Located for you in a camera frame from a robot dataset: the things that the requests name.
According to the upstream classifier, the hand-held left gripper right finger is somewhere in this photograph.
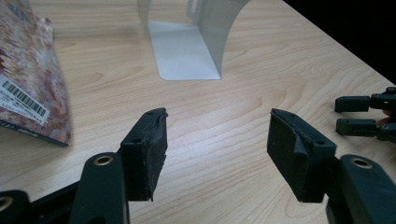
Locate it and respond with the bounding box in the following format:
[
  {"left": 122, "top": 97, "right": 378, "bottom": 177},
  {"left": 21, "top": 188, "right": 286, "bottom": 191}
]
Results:
[{"left": 266, "top": 107, "right": 338, "bottom": 204}]

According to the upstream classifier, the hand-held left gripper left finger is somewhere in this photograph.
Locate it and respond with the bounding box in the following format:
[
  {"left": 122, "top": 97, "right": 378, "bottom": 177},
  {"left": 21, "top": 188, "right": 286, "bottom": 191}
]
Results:
[{"left": 119, "top": 106, "right": 169, "bottom": 203}]

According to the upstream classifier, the red science fiction magazine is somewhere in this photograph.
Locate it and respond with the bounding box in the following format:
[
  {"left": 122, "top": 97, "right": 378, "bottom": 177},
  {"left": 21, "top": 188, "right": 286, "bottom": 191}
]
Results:
[{"left": 0, "top": 0, "right": 72, "bottom": 147}]

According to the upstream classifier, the white expandable bookend rack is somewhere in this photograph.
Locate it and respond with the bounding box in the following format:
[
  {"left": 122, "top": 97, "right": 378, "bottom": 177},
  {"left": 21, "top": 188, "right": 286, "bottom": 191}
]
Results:
[{"left": 136, "top": 0, "right": 252, "bottom": 82}]

